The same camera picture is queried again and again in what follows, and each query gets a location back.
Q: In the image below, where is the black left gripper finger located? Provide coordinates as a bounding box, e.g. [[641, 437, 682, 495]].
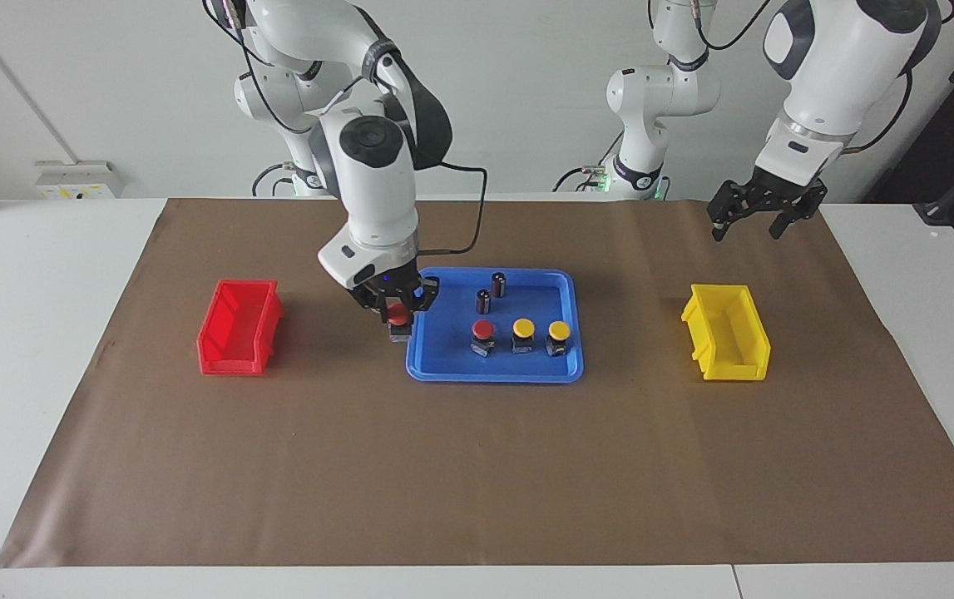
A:
[[708, 181, 756, 243], [769, 185, 828, 240]]

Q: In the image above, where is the blue plastic tray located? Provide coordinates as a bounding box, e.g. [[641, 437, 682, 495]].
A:
[[406, 267, 586, 384]]

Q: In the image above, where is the yellow plastic storage bin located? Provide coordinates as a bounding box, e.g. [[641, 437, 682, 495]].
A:
[[680, 284, 772, 383]]

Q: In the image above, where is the red plastic storage bin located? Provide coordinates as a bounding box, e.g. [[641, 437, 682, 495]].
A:
[[196, 279, 284, 377]]

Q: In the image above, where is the brown paper table mat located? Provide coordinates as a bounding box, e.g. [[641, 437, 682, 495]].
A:
[[0, 198, 954, 569]]

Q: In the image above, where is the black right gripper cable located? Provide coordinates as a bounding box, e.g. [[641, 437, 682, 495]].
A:
[[412, 162, 488, 255]]

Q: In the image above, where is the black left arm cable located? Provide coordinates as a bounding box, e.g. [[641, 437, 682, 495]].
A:
[[841, 71, 917, 156]]

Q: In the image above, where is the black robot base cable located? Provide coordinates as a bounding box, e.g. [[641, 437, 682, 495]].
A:
[[551, 131, 623, 194], [250, 162, 299, 198]]

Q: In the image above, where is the black cable sleeve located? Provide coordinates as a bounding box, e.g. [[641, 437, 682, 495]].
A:
[[364, 37, 454, 172]]

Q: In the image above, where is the white wall socket box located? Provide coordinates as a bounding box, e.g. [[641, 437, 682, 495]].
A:
[[34, 161, 117, 200]]

